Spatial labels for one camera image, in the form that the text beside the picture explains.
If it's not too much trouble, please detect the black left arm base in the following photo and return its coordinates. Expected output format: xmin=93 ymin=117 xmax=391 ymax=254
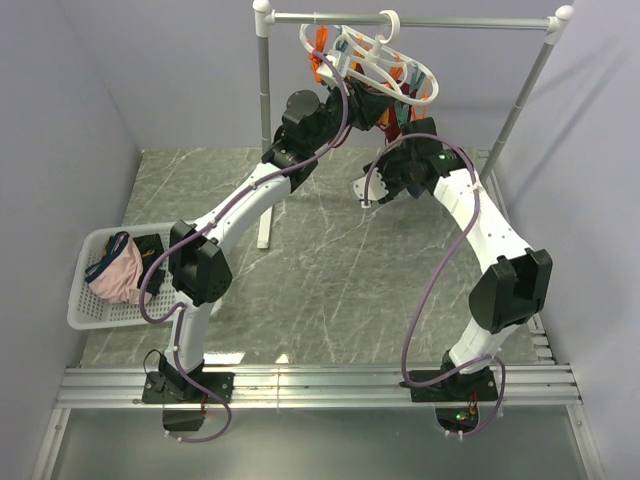
xmin=141 ymin=365 xmax=234 ymax=433

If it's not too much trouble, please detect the aluminium mounting rail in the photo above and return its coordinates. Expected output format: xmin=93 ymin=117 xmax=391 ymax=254
xmin=32 ymin=363 xmax=606 ymax=479

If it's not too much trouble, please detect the white perforated plastic basket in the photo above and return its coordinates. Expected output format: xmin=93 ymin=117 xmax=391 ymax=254
xmin=66 ymin=219 xmax=226 ymax=332

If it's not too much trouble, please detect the pink underwear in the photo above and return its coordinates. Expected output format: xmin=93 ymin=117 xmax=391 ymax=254
xmin=84 ymin=231 xmax=144 ymax=305

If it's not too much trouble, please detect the white plastic clip hanger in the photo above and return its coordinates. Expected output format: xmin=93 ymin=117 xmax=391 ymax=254
xmin=299 ymin=10 xmax=440 ymax=107

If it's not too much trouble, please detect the black lace underwear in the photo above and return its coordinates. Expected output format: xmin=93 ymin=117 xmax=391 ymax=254
xmin=133 ymin=234 xmax=166 ymax=297

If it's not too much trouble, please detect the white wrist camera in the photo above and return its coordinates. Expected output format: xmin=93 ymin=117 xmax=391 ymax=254
xmin=311 ymin=50 xmax=351 ymax=88
xmin=351 ymin=168 xmax=389 ymax=209

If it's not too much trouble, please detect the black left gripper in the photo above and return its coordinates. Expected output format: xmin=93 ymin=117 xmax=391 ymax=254
xmin=308 ymin=78 xmax=397 ymax=154

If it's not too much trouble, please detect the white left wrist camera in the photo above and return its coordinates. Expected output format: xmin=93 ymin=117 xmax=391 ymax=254
xmin=311 ymin=50 xmax=351 ymax=88

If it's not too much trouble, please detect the dark red lace bra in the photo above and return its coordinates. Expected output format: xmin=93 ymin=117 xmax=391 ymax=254
xmin=375 ymin=101 xmax=411 ymax=145

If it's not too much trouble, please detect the orange clothespin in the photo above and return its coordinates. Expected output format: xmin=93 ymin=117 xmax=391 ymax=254
xmin=411 ymin=105 xmax=428 ymax=121
xmin=310 ymin=26 xmax=329 ymax=82

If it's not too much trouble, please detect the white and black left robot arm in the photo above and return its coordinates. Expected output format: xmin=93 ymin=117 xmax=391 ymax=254
xmin=158 ymin=80 xmax=394 ymax=402

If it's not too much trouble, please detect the navy blue underwear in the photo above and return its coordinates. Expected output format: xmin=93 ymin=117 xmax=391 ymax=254
xmin=406 ymin=183 xmax=426 ymax=199

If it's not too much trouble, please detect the teal clothespin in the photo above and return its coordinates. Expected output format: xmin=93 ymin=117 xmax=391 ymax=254
xmin=409 ymin=68 xmax=429 ymax=98
xmin=394 ymin=101 xmax=412 ymax=127

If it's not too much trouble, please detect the yellow-orange clothespin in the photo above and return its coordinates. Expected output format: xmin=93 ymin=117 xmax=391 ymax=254
xmin=377 ymin=108 xmax=391 ymax=129

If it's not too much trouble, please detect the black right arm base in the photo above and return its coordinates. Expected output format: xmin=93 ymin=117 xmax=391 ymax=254
xmin=400 ymin=367 xmax=504 ymax=438

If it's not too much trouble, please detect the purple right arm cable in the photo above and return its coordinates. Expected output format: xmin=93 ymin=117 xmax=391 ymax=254
xmin=362 ymin=131 xmax=507 ymax=437

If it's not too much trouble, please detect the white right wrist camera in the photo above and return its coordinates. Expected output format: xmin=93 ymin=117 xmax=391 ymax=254
xmin=351 ymin=168 xmax=389 ymax=209

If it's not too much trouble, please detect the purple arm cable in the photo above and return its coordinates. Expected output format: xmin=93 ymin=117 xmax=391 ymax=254
xmin=362 ymin=131 xmax=507 ymax=437
xmin=138 ymin=52 xmax=351 ymax=443

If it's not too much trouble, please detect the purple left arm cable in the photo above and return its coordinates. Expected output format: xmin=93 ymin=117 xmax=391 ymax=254
xmin=138 ymin=52 xmax=351 ymax=443

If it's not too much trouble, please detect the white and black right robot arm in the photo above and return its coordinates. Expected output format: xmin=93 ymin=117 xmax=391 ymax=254
xmin=378 ymin=118 xmax=553 ymax=402

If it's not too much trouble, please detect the silver clothes rack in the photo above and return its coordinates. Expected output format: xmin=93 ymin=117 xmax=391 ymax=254
xmin=250 ymin=0 xmax=575 ymax=251

